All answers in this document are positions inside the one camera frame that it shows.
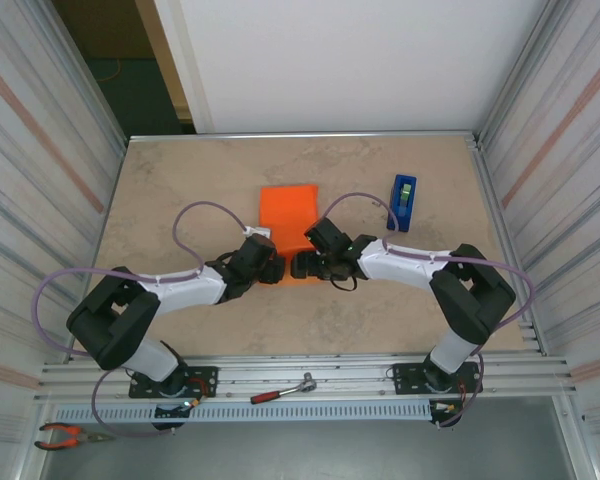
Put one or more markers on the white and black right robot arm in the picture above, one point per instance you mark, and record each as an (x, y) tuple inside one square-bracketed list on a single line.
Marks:
[(475, 300)]

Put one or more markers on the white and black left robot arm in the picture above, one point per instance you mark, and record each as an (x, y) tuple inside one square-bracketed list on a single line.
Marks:
[(115, 325)]

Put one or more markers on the black electronics box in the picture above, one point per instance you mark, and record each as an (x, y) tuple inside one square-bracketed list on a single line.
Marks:
[(167, 414), (442, 416)]

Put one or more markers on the blue tape dispenser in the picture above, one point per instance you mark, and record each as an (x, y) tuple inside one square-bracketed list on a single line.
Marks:
[(395, 212)]

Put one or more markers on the green tape roll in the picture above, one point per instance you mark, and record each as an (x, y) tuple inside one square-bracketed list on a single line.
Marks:
[(405, 192)]

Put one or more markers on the striped translucent side panel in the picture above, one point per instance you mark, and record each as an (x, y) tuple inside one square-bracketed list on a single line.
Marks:
[(20, 175), (580, 175)]

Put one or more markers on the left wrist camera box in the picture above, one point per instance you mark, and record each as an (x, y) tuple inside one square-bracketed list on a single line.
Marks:
[(260, 232)]

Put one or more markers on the wide aluminium mounting rail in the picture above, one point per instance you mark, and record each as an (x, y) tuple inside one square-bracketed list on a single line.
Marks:
[(355, 375)]

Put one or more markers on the thin aluminium table edge rail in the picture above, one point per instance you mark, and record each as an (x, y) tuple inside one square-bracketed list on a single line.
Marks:
[(305, 135)]

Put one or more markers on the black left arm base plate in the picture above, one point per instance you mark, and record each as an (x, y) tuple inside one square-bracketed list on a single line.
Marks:
[(205, 375)]

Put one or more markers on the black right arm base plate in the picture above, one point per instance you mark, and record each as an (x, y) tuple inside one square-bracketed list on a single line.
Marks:
[(410, 375)]

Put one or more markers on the aluminium side rail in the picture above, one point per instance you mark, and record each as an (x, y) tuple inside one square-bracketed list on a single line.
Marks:
[(484, 175)]

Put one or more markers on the aluminium frame post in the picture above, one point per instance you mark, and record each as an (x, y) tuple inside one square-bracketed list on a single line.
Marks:
[(82, 85), (521, 65)]

